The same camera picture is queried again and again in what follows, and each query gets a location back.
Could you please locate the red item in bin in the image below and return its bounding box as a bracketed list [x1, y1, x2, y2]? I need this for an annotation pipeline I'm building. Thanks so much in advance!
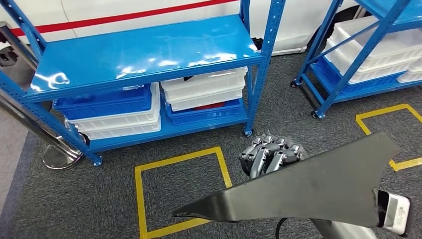
[193, 101, 226, 111]

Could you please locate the blue plastic bin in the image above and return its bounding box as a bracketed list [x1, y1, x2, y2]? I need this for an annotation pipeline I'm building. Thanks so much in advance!
[164, 97, 246, 126]
[52, 84, 154, 121]

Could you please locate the white car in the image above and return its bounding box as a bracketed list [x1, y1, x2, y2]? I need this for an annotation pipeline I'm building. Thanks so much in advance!
[0, 0, 367, 57]

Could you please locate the black plastic plate frame part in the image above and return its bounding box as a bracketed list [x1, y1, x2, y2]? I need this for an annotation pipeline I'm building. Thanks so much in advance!
[172, 131, 402, 229]

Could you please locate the red barrier belt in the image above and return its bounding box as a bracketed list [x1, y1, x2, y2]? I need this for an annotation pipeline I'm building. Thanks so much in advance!
[9, 0, 240, 37]

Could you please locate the blue steel shelf rack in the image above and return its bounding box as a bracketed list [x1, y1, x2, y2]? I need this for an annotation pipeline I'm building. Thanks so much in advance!
[0, 0, 287, 167]
[290, 0, 422, 120]

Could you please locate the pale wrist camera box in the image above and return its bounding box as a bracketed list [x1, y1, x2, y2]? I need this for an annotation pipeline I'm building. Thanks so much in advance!
[376, 189, 414, 237]

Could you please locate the white plastic bin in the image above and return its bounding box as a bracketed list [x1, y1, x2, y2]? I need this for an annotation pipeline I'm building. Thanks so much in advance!
[329, 14, 422, 72]
[166, 87, 245, 112]
[160, 67, 248, 96]
[65, 82, 162, 133]
[324, 46, 422, 86]
[396, 59, 422, 84]
[80, 115, 162, 141]

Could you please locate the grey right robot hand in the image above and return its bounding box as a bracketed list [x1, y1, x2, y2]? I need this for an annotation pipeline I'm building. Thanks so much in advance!
[238, 131, 310, 180]

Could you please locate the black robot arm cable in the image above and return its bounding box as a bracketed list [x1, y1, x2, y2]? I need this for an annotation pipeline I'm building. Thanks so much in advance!
[274, 217, 288, 239]

